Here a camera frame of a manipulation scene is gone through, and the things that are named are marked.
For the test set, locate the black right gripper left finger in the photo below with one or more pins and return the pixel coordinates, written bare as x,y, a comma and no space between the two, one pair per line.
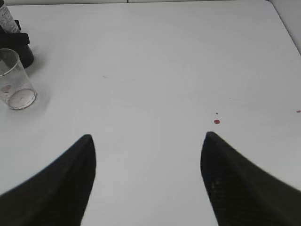
56,196

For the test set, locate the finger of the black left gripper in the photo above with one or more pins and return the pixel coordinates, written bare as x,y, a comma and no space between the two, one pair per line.
14,40

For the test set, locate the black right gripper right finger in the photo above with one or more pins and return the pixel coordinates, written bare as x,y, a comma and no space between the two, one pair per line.
241,193

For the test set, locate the dark red wine bottle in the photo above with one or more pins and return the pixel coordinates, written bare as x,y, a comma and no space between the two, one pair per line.
8,25

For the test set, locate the transparent plastic cup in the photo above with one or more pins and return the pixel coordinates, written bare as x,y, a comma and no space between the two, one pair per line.
16,90

